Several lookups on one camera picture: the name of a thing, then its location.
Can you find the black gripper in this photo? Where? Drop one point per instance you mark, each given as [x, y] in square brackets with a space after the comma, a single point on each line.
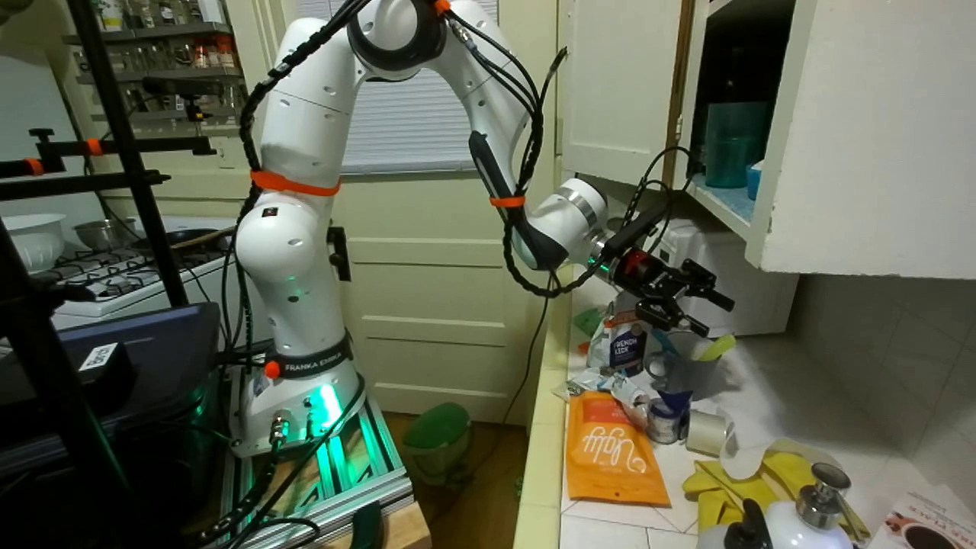
[635, 273]

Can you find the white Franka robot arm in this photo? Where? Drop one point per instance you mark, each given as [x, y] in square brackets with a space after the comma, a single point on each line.
[293, 263]

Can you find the grey mug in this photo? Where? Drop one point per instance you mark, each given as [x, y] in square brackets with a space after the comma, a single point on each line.
[684, 355]

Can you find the blue and white mug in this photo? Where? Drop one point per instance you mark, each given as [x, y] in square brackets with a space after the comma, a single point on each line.
[667, 417]

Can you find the white microwave oven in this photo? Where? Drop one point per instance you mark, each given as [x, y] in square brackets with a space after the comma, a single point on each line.
[763, 294]

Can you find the blue label bottle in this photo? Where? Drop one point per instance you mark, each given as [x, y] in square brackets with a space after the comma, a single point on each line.
[627, 348]

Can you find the green packet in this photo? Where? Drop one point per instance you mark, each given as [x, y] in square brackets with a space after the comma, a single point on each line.
[585, 321]

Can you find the white lettered tube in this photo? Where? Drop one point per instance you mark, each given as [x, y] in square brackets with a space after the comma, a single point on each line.
[610, 385]

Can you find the teal tumbler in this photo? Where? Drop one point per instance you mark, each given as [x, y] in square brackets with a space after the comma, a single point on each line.
[733, 147]

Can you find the orange snack bag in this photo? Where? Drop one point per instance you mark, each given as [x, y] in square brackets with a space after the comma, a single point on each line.
[610, 452]

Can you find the small white dish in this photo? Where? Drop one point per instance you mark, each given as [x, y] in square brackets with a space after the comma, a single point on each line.
[750, 460]

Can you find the white open upper cabinet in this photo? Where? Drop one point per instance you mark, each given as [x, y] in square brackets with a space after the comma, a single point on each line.
[619, 81]

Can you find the black pump bottle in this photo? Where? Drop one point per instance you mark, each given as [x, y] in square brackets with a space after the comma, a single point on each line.
[748, 529]

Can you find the white chrome soap dispenser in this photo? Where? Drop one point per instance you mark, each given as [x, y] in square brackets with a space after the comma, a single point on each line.
[802, 521]

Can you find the white panelled door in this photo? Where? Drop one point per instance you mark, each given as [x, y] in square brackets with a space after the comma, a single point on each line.
[436, 305]

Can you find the white upper cabinet door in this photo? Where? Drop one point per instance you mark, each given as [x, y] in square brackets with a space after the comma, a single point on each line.
[884, 133]

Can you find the green lined trash bin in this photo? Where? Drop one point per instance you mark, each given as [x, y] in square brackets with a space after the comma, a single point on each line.
[440, 430]

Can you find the red white booklet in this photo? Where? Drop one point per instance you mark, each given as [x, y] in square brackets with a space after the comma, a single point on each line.
[925, 521]

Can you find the white door window blind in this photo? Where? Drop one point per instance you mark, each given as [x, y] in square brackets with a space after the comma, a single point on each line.
[405, 133]

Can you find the kitchen stove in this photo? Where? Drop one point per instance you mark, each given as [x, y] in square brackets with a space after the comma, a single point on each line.
[109, 275]

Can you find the spice jar shelf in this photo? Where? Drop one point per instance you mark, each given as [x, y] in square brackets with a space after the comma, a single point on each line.
[153, 78]

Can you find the black tripod stand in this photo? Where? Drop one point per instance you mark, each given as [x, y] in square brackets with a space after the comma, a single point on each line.
[122, 133]

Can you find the white cooking pot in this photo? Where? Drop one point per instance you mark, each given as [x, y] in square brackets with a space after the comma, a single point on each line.
[30, 240]

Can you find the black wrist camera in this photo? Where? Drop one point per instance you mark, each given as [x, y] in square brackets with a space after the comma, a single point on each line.
[628, 240]

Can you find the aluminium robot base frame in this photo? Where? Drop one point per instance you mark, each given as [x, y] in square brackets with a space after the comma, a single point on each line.
[345, 459]

